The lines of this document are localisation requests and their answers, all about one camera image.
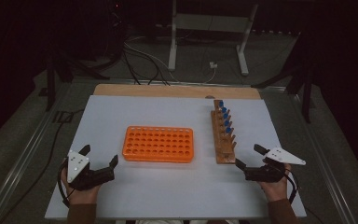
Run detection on white floor cable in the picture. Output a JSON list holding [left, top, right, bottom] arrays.
[[124, 35, 218, 85]]

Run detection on person's right hand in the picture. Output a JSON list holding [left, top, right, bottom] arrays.
[[258, 163, 293, 203]]

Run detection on person's left hand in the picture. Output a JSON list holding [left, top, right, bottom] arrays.
[[60, 160, 103, 206]]

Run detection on orange plastic tube rack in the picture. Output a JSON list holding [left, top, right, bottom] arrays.
[[121, 125, 195, 164]]

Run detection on thin black floor cable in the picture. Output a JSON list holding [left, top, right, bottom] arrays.
[[0, 108, 86, 224]]

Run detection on white table mat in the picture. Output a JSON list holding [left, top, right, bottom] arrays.
[[44, 94, 308, 220]]

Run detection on grey metal stand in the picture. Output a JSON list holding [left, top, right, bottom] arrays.
[[167, 0, 260, 77]]

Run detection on black floor cables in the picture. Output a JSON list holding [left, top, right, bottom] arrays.
[[121, 43, 171, 86]]

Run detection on metal floor rail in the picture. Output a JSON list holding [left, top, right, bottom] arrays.
[[287, 91, 357, 224], [0, 81, 74, 224]]

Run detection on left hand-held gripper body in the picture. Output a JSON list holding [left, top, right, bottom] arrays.
[[66, 149, 116, 191]]

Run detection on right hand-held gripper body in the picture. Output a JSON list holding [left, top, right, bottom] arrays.
[[244, 147, 307, 184]]

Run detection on left hand-held gripper cable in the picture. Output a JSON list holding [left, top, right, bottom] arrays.
[[57, 158, 73, 208]]

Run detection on wooden tube rack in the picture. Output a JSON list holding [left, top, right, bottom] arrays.
[[210, 99, 238, 165]]

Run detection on hand-held gripper cable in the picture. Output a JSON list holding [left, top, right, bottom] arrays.
[[282, 169, 301, 205], [57, 158, 73, 208]]

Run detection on right hand-held gripper cable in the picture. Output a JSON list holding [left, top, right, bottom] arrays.
[[282, 169, 301, 205]]

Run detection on black tripod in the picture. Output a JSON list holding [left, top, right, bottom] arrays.
[[44, 46, 111, 112], [250, 31, 316, 124]]

